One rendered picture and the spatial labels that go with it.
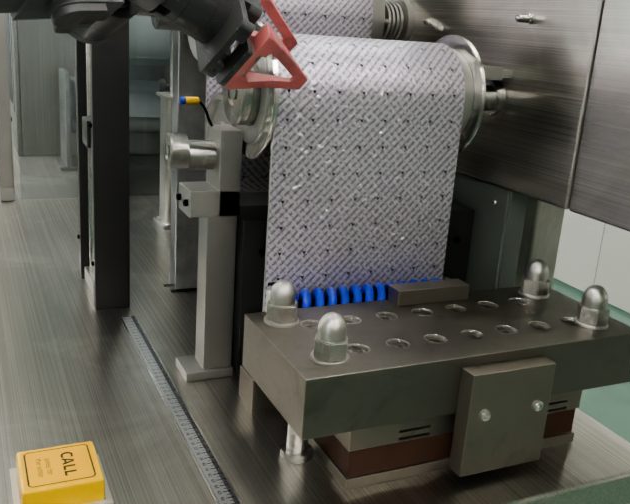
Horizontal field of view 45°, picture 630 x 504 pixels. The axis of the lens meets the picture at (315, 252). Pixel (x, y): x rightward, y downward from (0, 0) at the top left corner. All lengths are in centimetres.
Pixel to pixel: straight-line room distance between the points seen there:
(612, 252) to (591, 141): 323
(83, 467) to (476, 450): 37
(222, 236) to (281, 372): 23
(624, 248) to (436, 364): 336
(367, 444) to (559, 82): 46
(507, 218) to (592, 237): 320
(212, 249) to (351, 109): 23
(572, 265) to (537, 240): 310
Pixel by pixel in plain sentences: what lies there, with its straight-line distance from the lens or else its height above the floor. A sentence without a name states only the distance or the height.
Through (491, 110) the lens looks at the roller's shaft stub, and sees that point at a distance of 100.
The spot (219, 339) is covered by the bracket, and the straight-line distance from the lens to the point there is 94.
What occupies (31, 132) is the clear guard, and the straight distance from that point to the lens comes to 179.
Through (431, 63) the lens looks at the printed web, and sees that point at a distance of 89.
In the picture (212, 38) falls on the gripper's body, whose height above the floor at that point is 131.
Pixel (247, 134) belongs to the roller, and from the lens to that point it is 85.
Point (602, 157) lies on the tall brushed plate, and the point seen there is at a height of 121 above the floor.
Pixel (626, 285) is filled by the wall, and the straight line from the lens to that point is 406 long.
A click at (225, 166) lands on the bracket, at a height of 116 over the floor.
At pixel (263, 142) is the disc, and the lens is 81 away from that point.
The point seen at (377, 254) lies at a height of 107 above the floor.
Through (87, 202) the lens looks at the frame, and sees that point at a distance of 126.
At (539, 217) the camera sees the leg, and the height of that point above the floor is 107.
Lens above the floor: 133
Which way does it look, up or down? 17 degrees down
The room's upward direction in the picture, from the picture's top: 4 degrees clockwise
